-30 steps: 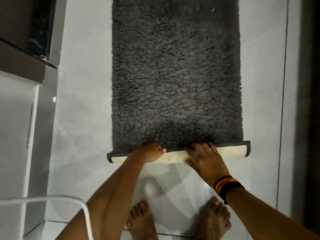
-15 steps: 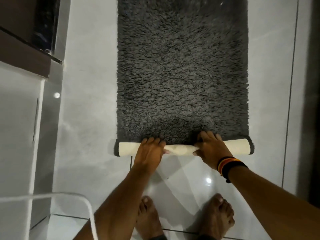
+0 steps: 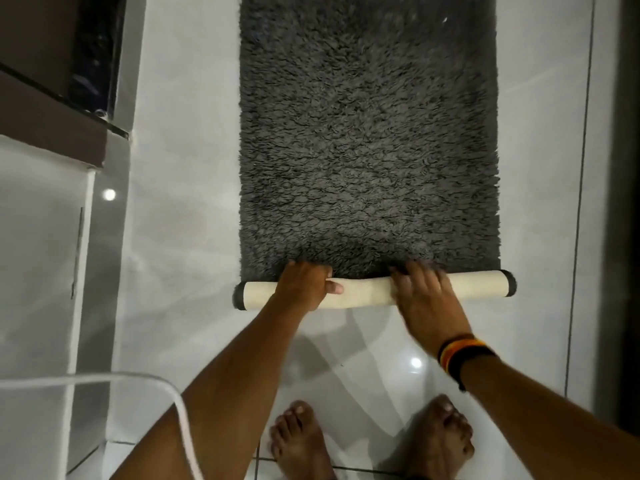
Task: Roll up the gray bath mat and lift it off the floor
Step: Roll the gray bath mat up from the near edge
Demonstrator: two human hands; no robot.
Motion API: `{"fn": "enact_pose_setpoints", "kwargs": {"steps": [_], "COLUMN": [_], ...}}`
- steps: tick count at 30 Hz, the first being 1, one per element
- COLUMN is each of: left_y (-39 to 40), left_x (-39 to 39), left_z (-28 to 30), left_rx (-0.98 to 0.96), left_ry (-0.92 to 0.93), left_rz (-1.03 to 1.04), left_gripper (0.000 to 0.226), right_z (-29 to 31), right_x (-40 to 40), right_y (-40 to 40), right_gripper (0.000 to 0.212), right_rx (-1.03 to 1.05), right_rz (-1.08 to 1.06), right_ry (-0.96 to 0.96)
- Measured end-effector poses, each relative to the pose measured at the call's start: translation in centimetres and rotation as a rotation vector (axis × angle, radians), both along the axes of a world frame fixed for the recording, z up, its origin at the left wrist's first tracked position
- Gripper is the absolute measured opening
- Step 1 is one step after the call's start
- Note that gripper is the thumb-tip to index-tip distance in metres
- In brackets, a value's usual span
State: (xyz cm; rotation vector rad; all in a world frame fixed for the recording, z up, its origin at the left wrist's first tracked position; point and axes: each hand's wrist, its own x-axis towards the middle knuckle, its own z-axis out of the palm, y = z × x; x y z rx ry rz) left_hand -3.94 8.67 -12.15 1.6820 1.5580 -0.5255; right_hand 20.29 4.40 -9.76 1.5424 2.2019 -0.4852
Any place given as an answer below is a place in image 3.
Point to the person's right forearm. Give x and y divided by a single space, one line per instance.
545 419

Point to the person's right hand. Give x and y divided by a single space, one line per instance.
432 312

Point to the person's right fingers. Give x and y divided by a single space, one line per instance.
417 277

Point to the person's left thumb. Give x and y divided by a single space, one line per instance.
335 286

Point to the person's foot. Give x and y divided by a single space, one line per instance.
300 442
440 439

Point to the person's left hand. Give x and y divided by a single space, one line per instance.
302 287

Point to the person's right foot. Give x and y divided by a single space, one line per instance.
440 439

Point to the grey shaggy floor mat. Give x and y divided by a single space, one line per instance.
370 144

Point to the person's left foot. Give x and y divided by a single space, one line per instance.
300 442

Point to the striped beaded wristband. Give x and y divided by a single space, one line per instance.
462 353

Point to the person's left forearm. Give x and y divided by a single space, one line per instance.
220 394

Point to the dark wooden cabinet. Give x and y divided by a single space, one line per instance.
55 69

